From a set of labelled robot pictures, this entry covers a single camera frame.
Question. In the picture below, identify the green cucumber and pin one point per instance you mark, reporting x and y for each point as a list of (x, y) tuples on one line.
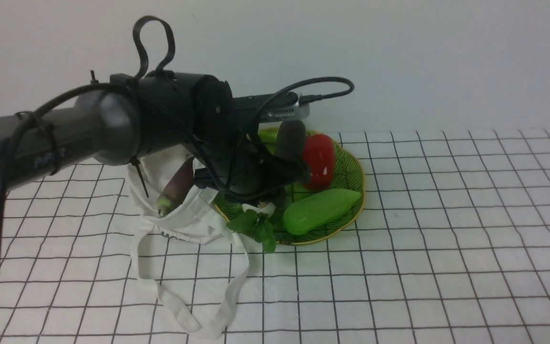
[(307, 214)]

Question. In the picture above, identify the white grid tablecloth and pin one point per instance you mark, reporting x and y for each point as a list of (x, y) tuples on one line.
[(453, 247)]

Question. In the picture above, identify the purple eggplant green stem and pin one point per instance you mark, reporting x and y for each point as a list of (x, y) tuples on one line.
[(176, 190)]

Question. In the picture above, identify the white cloth tote bag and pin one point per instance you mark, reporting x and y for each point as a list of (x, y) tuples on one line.
[(195, 221)]

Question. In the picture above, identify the purple eggplant yellow stem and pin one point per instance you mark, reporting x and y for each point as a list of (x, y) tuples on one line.
[(290, 140)]

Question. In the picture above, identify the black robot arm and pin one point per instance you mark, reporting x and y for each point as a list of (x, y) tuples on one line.
[(126, 119)]

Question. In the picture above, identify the red bell pepper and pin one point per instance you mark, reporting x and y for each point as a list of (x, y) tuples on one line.
[(320, 156)]

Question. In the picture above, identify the green leaf-shaped plate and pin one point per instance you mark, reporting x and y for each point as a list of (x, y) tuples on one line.
[(349, 174)]

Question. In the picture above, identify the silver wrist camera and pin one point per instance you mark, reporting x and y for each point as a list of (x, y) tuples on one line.
[(285, 107)]

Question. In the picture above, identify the white radish with leaves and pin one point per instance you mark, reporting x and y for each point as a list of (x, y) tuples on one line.
[(254, 222)]

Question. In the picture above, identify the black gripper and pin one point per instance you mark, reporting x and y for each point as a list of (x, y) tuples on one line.
[(243, 167)]

